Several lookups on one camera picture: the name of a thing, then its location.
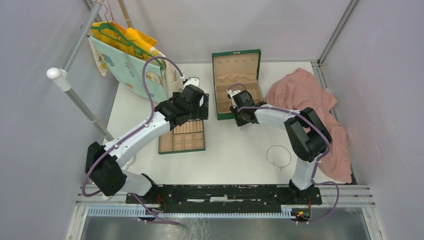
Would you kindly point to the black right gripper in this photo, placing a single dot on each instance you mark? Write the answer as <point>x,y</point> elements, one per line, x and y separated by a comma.
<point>240,122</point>

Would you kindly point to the yellow garment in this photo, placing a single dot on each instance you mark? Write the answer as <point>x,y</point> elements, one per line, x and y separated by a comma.
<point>132,38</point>

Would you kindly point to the green jewelry tray insert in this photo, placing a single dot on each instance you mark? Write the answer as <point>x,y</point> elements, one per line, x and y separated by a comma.
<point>189,137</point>

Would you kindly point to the metal clothes rack pole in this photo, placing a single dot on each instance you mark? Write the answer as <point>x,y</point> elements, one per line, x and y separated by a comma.
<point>78,65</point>

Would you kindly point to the green jewelry box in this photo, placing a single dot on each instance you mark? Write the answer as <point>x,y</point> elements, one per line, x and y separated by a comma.
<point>235,70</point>

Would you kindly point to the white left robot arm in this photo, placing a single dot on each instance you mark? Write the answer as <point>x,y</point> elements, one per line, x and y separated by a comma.
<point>104,163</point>

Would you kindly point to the green clothes hanger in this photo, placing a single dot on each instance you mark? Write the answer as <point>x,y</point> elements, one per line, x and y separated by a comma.
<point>126,38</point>

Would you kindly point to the aluminium frame rail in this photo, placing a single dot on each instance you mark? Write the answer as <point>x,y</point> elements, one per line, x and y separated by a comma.
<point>318,64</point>

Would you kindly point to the white cartoon print garment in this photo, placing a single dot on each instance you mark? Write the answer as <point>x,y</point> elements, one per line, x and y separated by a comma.
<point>172,79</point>

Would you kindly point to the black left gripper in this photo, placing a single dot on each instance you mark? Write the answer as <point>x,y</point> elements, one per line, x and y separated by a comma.
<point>201,112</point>

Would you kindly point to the pink crumpled garment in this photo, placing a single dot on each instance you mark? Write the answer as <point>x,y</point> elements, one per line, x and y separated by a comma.
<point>299,90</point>

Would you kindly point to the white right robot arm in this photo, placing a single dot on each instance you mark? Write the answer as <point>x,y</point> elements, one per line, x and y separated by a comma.
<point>309,138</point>

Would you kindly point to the mint cartoon print garment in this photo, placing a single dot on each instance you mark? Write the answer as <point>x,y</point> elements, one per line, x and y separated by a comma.
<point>128,70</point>

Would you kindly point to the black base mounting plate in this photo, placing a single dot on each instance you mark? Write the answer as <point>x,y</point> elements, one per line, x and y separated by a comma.
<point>227,199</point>

